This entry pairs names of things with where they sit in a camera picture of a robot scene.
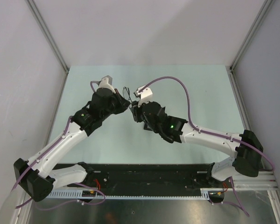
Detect thin wire-frame glasses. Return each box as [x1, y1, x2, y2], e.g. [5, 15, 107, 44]
[122, 87, 133, 112]

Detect black glasses case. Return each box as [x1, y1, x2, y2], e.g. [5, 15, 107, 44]
[143, 122, 159, 133]

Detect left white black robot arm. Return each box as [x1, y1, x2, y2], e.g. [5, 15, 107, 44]
[14, 88, 130, 202]

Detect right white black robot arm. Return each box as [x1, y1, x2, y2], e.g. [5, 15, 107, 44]
[130, 101, 263, 187]

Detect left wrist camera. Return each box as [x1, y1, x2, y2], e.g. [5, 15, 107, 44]
[98, 75, 115, 93]

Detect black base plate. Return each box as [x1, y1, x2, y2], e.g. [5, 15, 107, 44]
[53, 163, 248, 197]

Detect slotted cable duct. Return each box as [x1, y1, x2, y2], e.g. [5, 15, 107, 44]
[46, 188, 225, 201]

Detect left aluminium corner post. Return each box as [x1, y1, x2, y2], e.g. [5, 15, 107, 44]
[25, 0, 69, 75]

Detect aluminium corner post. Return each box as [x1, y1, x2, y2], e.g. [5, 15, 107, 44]
[229, 0, 275, 72]
[25, 0, 69, 75]

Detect aluminium front rail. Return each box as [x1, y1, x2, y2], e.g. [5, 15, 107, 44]
[233, 171, 279, 191]

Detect right aluminium corner post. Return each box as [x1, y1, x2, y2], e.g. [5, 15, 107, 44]
[229, 0, 275, 72]

